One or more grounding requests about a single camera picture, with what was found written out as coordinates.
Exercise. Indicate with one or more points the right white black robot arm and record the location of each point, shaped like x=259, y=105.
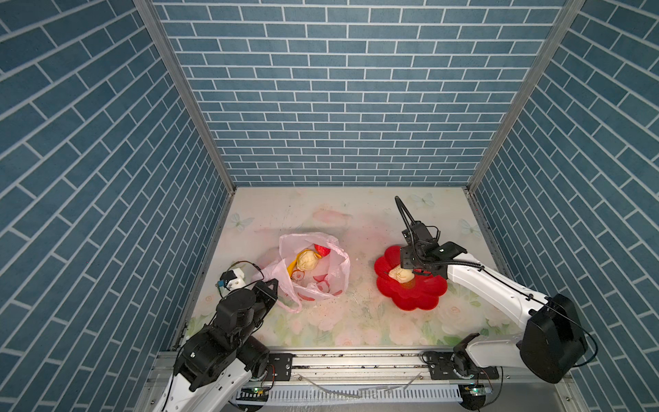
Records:
x=551, y=339

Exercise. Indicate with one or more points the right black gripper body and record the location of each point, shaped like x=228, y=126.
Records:
x=408, y=258

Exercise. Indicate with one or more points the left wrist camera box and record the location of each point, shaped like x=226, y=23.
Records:
x=232, y=279

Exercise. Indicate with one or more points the large cream fake bun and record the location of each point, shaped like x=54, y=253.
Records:
x=308, y=261

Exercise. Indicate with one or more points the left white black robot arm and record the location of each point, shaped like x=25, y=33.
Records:
x=215, y=363

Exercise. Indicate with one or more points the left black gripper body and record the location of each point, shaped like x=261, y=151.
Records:
x=263, y=302

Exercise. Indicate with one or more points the red fake fruit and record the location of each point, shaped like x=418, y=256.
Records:
x=321, y=251

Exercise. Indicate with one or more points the red flower-shaped plate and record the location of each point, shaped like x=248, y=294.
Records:
x=407, y=289

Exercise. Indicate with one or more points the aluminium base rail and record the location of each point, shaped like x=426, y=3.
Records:
x=384, y=379

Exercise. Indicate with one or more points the yellow fake banana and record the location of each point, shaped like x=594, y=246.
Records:
x=292, y=267

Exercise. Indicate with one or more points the small cream fake bun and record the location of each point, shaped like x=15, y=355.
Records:
x=401, y=275

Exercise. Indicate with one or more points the pink plastic bag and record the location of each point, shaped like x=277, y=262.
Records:
x=327, y=281

